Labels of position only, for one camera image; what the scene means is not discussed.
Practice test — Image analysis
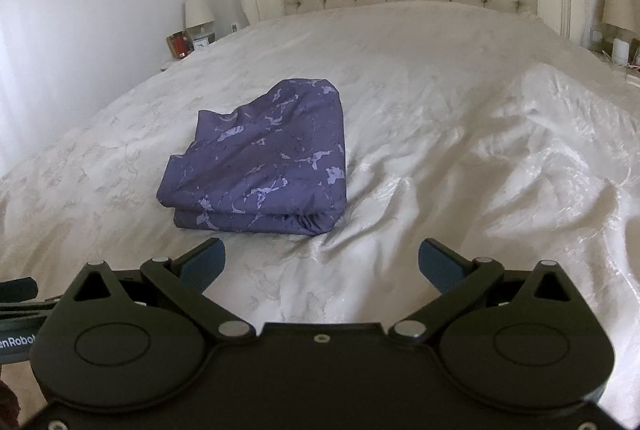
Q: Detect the white candle jar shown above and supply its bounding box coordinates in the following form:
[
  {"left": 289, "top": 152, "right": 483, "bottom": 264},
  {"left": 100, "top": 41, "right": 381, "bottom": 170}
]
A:
[{"left": 611, "top": 37, "right": 630, "bottom": 66}]

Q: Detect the small white alarm clock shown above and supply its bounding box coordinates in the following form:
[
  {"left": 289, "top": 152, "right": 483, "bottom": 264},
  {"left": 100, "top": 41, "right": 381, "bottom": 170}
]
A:
[{"left": 193, "top": 37, "right": 209, "bottom": 50}]

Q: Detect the right bedside table lamp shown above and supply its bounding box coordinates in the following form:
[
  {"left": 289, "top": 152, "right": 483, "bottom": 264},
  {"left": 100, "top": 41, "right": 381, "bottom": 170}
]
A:
[{"left": 601, "top": 0, "right": 636, "bottom": 44}]

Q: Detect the purple marble-pattern hooded jacket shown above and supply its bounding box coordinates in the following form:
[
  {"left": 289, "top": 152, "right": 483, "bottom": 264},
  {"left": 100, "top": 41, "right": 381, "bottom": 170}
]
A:
[{"left": 156, "top": 78, "right": 347, "bottom": 236}]

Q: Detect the cream embroidered bedspread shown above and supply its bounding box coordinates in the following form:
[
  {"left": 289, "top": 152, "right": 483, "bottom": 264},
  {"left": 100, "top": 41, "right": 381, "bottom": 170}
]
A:
[{"left": 1, "top": 2, "right": 639, "bottom": 427}]

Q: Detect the red picture frame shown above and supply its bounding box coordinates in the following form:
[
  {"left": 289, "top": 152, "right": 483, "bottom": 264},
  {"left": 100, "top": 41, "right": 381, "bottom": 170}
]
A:
[{"left": 166, "top": 31, "right": 194, "bottom": 60}]

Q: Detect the white bedside table lamp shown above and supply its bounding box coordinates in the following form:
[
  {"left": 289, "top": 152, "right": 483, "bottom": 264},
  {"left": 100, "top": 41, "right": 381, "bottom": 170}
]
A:
[{"left": 184, "top": 0, "right": 215, "bottom": 39}]

